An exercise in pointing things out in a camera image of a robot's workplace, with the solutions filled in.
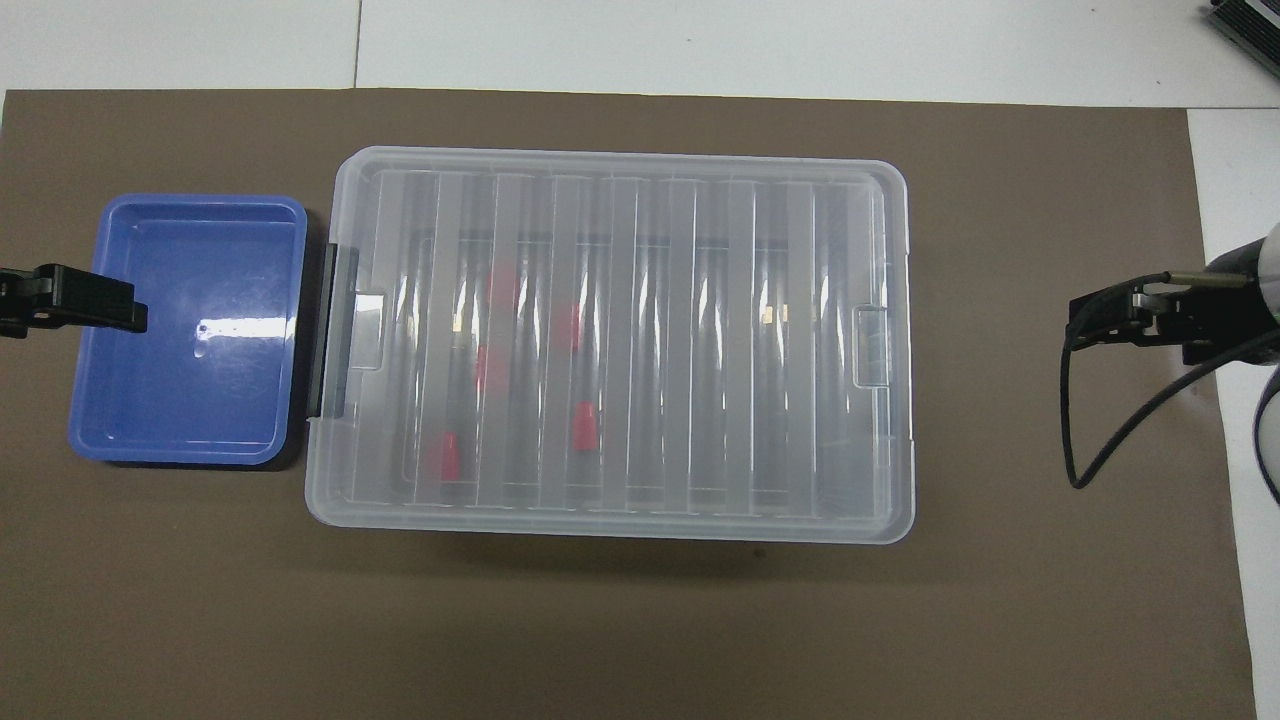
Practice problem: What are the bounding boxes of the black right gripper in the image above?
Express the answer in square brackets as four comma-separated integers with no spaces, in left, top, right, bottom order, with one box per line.
[1068,240,1269,366]

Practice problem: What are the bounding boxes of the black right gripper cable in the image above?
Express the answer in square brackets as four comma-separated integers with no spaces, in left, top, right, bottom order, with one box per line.
[1062,270,1280,491]

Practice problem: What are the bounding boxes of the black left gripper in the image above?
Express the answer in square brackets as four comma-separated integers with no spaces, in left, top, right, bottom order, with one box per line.
[0,263,148,339]

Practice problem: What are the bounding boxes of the clear plastic storage box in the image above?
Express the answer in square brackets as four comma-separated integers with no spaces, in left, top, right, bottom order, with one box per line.
[305,147,916,546]

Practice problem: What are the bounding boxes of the black ribbed electronic device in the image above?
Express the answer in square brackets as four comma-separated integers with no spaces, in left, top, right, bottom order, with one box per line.
[1203,0,1280,79]

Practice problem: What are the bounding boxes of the brown paper table mat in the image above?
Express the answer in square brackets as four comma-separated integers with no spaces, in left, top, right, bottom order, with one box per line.
[0,88,1259,720]

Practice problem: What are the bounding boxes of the blue plastic tray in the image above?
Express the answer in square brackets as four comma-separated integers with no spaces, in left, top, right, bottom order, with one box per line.
[68,193,309,467]

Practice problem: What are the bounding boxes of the clear plastic box lid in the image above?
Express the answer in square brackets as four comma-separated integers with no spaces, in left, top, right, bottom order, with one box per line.
[303,146,917,546]

